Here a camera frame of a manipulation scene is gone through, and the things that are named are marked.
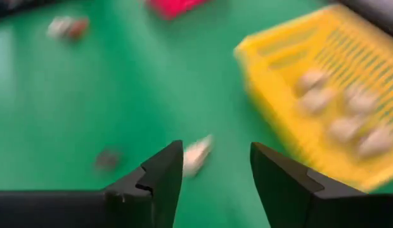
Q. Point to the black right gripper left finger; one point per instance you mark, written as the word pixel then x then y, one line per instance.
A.
pixel 152 190

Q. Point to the red plastic basket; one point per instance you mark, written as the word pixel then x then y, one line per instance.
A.
pixel 174 8

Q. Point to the yellow plastic basket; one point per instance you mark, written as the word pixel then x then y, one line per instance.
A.
pixel 279 63

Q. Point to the clear orange plastic pumpkin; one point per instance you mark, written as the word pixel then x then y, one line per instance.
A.
pixel 78 28

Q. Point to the smoky clear plastic pumpkin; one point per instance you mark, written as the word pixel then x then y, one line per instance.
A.
pixel 106 160

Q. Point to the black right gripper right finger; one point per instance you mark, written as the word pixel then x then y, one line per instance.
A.
pixel 294 196

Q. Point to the green table mat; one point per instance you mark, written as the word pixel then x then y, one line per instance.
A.
pixel 88 95

